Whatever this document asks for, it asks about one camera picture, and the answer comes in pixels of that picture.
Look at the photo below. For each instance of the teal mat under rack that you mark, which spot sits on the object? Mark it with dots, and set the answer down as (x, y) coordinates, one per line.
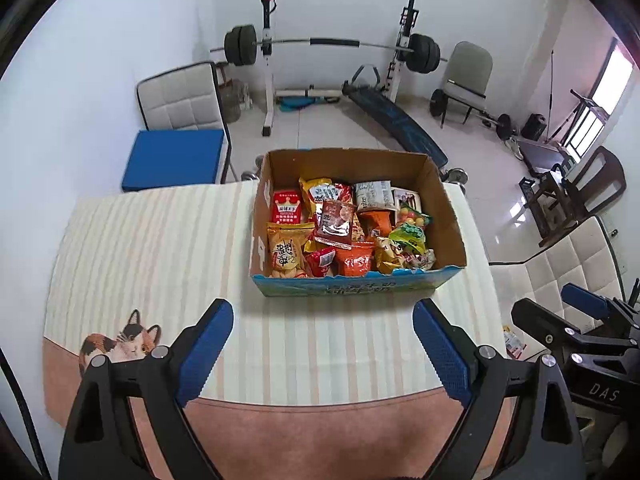
(295, 104)

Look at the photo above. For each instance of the green snack packet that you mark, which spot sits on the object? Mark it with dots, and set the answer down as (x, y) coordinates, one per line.
(407, 237)

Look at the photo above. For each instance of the white barbell rack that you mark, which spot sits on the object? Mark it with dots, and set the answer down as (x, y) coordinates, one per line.
(268, 85)

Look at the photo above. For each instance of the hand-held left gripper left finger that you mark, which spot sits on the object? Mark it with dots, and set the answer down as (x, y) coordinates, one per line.
(205, 355)

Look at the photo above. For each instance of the small red and white packet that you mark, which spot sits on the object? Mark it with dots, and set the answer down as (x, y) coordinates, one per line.
(514, 344)

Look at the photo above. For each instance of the dark blue sit-up bench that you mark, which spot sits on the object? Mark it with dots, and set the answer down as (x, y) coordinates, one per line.
(400, 125)

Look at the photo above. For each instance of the striped cat-print tablecloth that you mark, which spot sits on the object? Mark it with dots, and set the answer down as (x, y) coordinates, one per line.
(300, 340)

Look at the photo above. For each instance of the white quilted chair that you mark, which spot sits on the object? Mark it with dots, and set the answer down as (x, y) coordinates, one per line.
(185, 100)
(565, 270)

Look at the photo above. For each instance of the short barbell with black plates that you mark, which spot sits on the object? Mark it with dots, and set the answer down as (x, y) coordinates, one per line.
(437, 102)

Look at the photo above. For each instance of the black speaker box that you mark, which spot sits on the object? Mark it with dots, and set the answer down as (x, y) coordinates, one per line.
(534, 126)

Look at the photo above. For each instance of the white and brown snack packet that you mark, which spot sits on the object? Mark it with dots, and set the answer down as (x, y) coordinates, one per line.
(406, 199)

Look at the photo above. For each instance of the dark brown snack packet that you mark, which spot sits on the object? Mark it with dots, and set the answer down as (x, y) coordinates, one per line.
(336, 220)

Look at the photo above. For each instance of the glass jar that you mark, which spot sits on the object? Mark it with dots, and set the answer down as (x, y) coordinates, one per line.
(232, 102)

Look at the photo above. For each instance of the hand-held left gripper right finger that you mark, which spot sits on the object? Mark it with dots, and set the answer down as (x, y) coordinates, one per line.
(442, 355)

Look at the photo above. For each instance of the brown cardboard box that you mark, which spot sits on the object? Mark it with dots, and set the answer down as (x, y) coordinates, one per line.
(350, 287)

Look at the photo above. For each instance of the orange-red snack packet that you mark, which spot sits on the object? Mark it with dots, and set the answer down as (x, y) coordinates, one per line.
(354, 260)

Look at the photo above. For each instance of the dark wooden chair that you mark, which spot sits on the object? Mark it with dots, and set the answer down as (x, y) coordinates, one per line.
(605, 175)

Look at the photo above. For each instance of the clear candy packet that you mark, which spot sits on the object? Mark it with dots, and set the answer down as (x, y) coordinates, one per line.
(420, 260)

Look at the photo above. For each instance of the blue seat cushion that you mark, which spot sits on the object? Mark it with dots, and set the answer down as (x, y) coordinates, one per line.
(172, 157)

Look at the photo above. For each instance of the white newsprint snack packet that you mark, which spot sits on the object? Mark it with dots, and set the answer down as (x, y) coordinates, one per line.
(372, 195)

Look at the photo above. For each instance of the colourful candy bag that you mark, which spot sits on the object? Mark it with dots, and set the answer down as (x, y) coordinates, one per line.
(412, 219)

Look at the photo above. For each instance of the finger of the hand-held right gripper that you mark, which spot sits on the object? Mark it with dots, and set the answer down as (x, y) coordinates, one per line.
(540, 320)
(585, 297)

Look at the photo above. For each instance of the small red snack packet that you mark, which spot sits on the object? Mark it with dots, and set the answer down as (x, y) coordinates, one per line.
(320, 260)

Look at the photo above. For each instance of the grey chair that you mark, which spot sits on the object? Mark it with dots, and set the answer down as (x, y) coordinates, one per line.
(470, 67)

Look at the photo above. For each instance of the yellow white-label snack packet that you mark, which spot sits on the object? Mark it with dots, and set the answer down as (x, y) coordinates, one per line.
(315, 191)

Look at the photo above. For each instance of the dark treadmill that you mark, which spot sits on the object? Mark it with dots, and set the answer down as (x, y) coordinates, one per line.
(542, 157)

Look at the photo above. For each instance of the red crown-print snack packet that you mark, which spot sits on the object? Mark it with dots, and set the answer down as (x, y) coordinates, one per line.
(286, 207)

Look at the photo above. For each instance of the large yellow chips packet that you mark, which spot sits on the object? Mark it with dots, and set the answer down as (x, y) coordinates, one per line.
(286, 255)

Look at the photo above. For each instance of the orange snack packet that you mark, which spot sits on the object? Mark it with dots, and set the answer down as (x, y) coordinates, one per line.
(377, 222)

